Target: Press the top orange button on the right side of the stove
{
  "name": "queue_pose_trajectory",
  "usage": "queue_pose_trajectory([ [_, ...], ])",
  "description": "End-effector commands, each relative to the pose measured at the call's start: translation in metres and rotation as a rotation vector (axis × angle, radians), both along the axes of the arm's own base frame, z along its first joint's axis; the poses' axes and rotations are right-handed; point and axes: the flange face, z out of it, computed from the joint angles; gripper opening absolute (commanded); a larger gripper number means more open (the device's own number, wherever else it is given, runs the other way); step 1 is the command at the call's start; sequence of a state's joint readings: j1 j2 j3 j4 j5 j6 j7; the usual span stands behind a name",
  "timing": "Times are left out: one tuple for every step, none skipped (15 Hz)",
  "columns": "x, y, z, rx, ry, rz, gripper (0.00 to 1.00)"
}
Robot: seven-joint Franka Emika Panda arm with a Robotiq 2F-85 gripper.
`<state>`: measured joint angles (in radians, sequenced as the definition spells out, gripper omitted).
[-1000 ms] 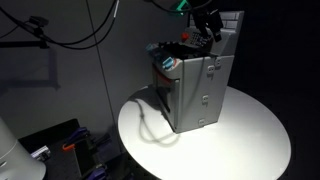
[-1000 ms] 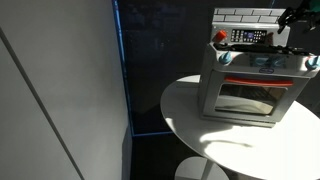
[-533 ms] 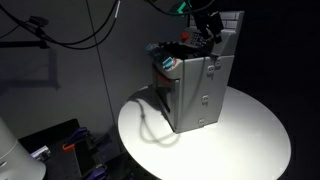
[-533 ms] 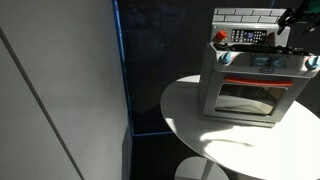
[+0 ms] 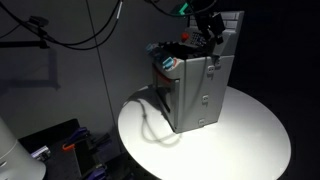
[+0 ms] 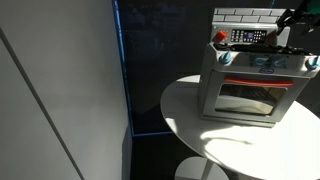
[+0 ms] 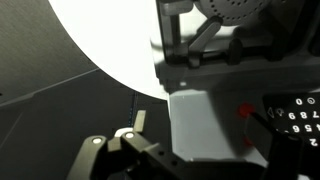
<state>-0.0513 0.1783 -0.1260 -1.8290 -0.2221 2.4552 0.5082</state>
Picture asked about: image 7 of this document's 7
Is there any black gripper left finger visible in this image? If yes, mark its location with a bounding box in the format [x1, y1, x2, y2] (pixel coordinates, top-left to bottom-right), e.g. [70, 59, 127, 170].
[65, 109, 189, 180]

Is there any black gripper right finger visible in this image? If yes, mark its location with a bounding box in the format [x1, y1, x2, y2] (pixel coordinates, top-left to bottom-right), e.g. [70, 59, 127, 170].
[244, 111, 320, 180]

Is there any grey toy stove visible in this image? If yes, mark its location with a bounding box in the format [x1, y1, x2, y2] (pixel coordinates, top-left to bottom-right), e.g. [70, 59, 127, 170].
[150, 0, 320, 168]

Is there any grey stove pot grate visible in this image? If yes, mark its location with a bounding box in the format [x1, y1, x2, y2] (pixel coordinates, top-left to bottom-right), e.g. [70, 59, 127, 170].
[156, 0, 278, 69]

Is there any black number keypad panel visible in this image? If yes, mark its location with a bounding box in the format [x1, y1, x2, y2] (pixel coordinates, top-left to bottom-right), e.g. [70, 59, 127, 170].
[262, 92, 320, 148]

